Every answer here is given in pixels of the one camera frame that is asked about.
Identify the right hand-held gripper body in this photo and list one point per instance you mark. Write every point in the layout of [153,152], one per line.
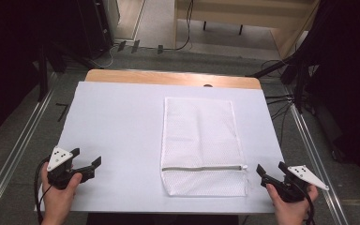
[293,189]

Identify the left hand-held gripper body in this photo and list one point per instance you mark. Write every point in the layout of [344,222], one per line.
[57,157]

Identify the white mesh laundry bag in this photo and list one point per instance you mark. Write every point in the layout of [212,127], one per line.
[200,140]

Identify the person's right hand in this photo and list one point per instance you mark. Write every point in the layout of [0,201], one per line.
[292,211]

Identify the person's left hand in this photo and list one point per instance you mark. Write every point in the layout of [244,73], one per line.
[56,200]

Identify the white table mat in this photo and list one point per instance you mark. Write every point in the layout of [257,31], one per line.
[115,131]

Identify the person's dark clothing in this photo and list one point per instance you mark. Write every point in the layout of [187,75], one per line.
[162,219]

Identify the dark curtain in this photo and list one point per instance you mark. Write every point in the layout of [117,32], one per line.
[350,78]
[6,62]

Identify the wooden table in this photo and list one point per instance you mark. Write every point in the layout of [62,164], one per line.
[168,78]

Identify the black computer tower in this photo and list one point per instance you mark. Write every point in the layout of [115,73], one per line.
[97,28]

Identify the light wooden bench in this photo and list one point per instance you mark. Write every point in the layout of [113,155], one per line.
[287,34]

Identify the metal floor rail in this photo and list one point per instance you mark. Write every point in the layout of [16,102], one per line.
[318,162]
[15,150]

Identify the small dark floor bracket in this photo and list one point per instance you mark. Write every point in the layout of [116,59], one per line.
[122,46]
[135,46]
[160,49]

